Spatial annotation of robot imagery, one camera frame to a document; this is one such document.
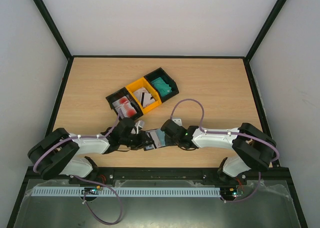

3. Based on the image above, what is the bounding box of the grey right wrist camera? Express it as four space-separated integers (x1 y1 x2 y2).
171 117 183 126

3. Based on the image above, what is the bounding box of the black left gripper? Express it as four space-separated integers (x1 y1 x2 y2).
120 130 154 150

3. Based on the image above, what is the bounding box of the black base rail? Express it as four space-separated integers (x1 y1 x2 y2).
68 167 292 186

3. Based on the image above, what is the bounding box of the white slotted cable duct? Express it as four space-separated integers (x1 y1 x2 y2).
31 187 221 198

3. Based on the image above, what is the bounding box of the teal card stack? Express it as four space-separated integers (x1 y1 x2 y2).
151 77 172 97

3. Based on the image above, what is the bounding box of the black enclosure frame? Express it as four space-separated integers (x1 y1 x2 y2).
6 0 308 228

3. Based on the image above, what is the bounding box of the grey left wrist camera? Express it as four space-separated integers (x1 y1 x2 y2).
135 120 145 134

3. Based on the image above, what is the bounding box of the black card bin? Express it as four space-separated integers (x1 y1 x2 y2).
144 67 179 103
106 87 143 120

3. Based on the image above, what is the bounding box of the yellow card bin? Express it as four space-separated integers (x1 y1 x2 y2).
125 77 162 114

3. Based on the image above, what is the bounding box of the white orange card stack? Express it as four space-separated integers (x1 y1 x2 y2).
133 87 156 108

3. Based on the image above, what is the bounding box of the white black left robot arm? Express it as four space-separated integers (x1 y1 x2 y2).
27 118 154 180

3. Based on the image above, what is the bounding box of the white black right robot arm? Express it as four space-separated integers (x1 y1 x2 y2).
160 119 279 184

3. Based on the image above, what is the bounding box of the black card bin left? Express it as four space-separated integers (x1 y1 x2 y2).
106 87 143 120

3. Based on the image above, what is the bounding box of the white red card stack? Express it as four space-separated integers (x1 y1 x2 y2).
112 96 137 118

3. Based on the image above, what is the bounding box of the black leather card holder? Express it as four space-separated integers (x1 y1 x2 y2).
143 128 175 151

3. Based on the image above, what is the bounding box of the black card bin right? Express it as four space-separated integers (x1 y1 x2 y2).
144 67 179 103

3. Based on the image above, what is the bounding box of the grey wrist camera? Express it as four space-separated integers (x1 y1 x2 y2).
171 117 183 126
135 120 145 134

